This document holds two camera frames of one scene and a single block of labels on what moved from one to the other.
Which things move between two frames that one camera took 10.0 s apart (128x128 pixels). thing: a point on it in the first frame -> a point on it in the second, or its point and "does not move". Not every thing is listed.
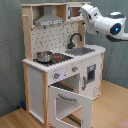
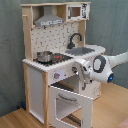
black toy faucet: x=71 y=45 does not move
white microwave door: x=73 y=13 does not move
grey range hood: x=48 y=18 does not move
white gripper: x=90 y=14 -> x=84 y=69
